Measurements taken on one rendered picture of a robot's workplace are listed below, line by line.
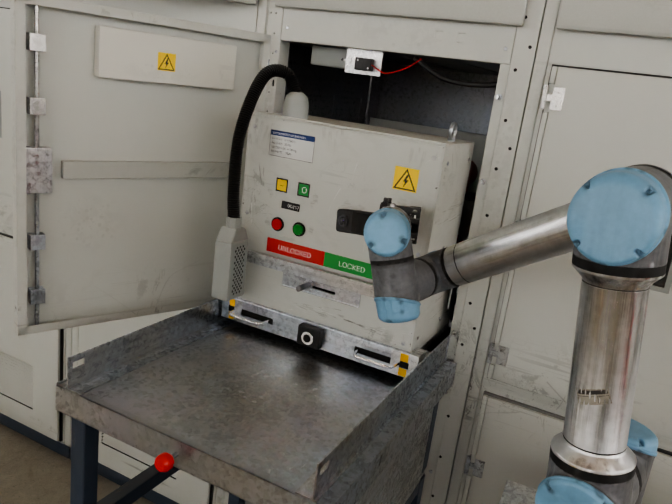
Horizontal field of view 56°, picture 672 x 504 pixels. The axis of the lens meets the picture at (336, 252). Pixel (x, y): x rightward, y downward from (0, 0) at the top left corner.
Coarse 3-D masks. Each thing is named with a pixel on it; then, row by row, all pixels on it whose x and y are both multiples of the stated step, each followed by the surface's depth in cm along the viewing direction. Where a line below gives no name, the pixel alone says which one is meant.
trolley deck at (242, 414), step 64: (64, 384) 125; (128, 384) 128; (192, 384) 131; (256, 384) 135; (320, 384) 138; (384, 384) 142; (448, 384) 155; (192, 448) 110; (256, 448) 112; (320, 448) 114; (384, 448) 117
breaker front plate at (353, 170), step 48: (336, 144) 141; (384, 144) 135; (432, 144) 130; (288, 192) 149; (336, 192) 143; (384, 192) 137; (432, 192) 132; (288, 240) 151; (336, 240) 145; (288, 288) 154; (336, 288) 147; (384, 336) 144
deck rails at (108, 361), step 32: (192, 320) 154; (224, 320) 165; (96, 352) 127; (128, 352) 136; (160, 352) 142; (96, 384) 126; (416, 384) 140; (384, 416) 124; (352, 448) 111; (320, 480) 100
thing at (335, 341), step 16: (224, 304) 162; (256, 304) 158; (256, 320) 158; (272, 320) 156; (288, 320) 154; (304, 320) 152; (288, 336) 155; (336, 336) 148; (352, 336) 146; (336, 352) 149; (352, 352) 147; (368, 352) 145; (384, 352) 143; (416, 352) 142; (384, 368) 144
